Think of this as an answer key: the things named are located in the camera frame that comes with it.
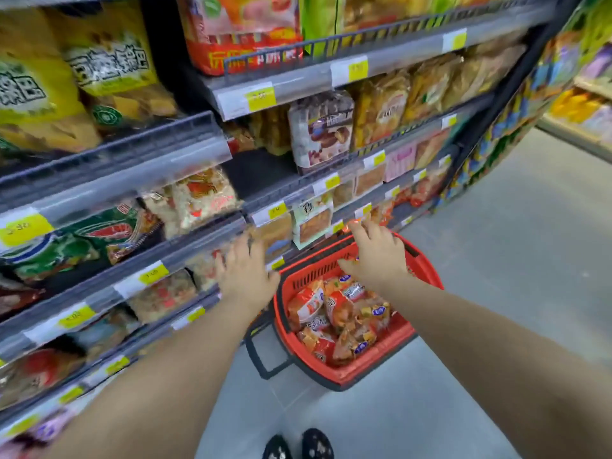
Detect green blue bag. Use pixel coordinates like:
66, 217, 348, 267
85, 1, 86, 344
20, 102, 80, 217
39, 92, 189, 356
0, 231, 101, 282

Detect yellow brown bread bag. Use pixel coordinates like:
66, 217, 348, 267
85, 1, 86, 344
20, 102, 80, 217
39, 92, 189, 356
351, 71, 412, 149
404, 54, 462, 125
444, 40, 527, 108

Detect person's left forearm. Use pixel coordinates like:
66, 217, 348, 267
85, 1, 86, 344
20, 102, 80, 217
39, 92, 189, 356
43, 300, 268, 459

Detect small red bag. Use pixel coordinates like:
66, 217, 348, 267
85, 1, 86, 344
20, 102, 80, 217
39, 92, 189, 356
224, 124, 257, 154

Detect pile of orange packets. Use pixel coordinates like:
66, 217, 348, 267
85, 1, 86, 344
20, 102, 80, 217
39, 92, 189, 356
286, 274, 393, 368

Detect person's right hand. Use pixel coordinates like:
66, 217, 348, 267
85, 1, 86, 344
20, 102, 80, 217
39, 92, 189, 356
337, 219, 410, 290

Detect red plastic shopping basket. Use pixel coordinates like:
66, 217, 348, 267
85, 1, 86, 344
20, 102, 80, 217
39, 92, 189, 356
244, 231, 446, 393

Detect green shrimp print bag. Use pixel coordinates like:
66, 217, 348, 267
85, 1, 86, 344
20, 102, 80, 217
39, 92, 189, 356
71, 203, 161, 263

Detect row of yellow snack packets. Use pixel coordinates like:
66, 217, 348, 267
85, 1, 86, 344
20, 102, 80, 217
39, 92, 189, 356
0, 0, 180, 156

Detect assorted colourful background goods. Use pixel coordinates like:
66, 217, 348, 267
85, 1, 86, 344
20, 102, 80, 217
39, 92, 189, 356
550, 42, 612, 144

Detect tan pastry pack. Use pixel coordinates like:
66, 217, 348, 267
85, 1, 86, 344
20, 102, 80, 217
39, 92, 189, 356
248, 212, 293, 256

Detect red yellow multipack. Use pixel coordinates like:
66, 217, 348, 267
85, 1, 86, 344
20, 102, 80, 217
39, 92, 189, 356
177, 0, 305, 76

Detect white green pastry pack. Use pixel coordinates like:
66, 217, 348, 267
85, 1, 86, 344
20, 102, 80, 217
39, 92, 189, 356
292, 193, 334, 250

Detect grey store shelving unit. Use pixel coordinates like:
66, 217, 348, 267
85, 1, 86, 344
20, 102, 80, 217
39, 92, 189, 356
0, 0, 589, 445

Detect row of red orange bags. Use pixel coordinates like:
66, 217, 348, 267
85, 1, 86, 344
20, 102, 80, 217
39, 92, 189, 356
368, 169, 450, 225

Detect pale prawn cracker bag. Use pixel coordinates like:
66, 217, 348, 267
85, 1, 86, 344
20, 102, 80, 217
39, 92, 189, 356
170, 166, 242, 230
143, 188, 182, 240

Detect green yellow bag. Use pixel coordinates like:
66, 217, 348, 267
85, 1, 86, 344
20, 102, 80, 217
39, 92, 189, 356
298, 0, 431, 43

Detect orange bread pack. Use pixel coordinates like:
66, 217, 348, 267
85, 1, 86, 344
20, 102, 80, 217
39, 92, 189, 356
414, 128, 450, 170

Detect person's right forearm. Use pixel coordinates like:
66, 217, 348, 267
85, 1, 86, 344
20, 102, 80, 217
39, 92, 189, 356
382, 274, 612, 459

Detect chocolate pie pack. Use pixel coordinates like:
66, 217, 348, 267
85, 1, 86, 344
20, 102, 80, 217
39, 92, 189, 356
288, 90, 356, 175

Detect clear window pastry pack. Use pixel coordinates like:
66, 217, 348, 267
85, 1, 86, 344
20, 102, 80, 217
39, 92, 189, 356
332, 178, 356, 208
354, 163, 387, 196

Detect person's left hand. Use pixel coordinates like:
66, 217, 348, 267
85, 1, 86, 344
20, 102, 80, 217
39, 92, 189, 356
214, 233, 282, 316

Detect black slipper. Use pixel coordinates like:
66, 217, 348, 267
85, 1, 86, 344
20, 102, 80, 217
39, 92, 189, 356
261, 434, 293, 459
301, 428, 335, 459

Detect orange bag blue badge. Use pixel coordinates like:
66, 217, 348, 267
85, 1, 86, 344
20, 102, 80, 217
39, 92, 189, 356
0, 348, 85, 409

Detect pink wafer pack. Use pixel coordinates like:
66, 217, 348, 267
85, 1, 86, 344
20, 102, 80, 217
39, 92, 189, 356
384, 143, 417, 183

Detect pale red noodle bag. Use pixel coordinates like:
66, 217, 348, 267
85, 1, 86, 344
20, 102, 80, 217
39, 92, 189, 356
127, 270, 198, 324
186, 252, 226, 292

